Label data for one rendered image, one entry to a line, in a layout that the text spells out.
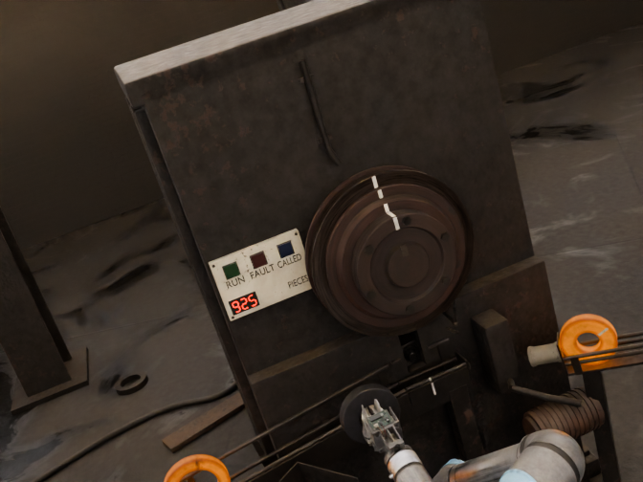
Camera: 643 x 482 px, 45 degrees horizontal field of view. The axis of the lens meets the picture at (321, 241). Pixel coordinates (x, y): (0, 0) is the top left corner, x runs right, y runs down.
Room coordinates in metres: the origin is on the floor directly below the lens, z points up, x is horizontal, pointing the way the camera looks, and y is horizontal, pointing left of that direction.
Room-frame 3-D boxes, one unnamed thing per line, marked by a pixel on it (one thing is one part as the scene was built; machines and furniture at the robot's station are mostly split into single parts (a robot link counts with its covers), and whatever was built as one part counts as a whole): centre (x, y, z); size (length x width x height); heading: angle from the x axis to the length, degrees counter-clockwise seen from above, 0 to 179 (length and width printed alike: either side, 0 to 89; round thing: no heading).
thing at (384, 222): (1.86, -0.19, 1.11); 0.28 x 0.06 x 0.28; 101
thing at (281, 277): (1.99, 0.18, 1.15); 0.26 x 0.02 x 0.18; 101
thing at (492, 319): (2.01, -0.40, 0.68); 0.11 x 0.08 x 0.24; 11
